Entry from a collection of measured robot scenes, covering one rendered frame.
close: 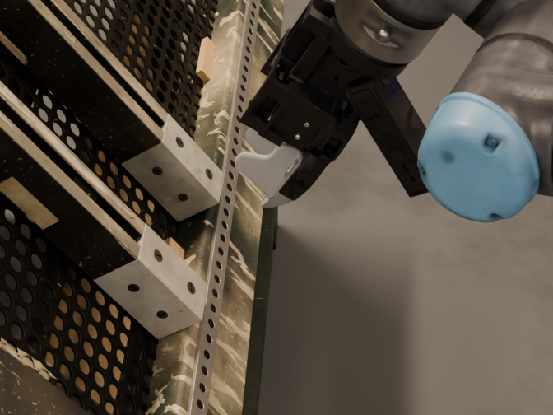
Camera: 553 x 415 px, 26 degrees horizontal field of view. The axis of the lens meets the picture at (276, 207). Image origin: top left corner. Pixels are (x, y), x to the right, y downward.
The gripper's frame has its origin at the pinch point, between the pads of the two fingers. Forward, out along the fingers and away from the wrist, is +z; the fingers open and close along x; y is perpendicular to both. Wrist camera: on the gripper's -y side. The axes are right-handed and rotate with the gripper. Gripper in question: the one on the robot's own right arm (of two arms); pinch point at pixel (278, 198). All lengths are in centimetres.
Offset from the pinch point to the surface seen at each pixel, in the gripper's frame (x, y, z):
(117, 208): -20.0, 9.9, 33.1
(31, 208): -14.7, 18.5, 34.0
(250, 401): -62, -34, 110
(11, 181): -14.4, 21.8, 31.2
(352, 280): -115, -52, 121
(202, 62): -71, 7, 50
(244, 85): -69, 0, 48
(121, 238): -16.7, 8.0, 33.6
